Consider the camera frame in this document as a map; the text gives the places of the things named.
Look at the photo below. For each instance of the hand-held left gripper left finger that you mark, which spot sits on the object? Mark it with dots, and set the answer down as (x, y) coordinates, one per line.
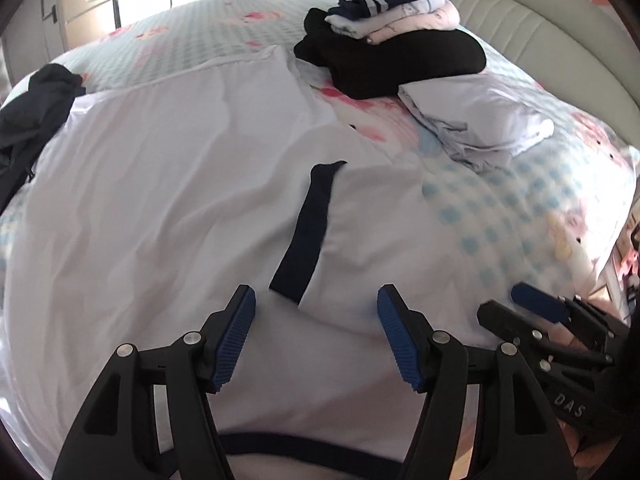
(232, 340)

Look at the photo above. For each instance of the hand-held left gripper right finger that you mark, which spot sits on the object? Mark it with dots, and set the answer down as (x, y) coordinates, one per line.
(400, 340)

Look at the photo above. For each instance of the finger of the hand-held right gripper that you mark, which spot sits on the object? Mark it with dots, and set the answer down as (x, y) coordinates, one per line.
(500, 322)
(540, 302)

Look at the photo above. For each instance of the white shirt with navy trim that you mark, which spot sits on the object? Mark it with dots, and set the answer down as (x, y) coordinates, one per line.
(175, 185)

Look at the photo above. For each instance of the person's right hand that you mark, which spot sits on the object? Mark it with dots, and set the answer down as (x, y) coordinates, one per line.
(582, 460)

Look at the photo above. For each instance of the blue checkered cartoon blanket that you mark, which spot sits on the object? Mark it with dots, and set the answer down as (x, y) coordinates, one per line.
(500, 200)

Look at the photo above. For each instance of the pale lilac folded shirt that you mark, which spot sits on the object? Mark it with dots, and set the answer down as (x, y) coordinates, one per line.
(480, 120)

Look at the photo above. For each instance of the black folded sweater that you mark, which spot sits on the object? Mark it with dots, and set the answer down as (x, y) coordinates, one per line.
(400, 65)

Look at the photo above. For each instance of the padded grey bed headboard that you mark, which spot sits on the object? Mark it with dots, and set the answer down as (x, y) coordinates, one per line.
(540, 20)

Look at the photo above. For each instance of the black jacket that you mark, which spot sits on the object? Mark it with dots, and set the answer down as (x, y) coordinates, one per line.
(35, 110)

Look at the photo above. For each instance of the pink folded garment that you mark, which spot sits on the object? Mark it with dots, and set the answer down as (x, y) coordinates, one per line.
(430, 20)

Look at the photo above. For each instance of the grey door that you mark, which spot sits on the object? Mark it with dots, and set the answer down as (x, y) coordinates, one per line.
(30, 15)

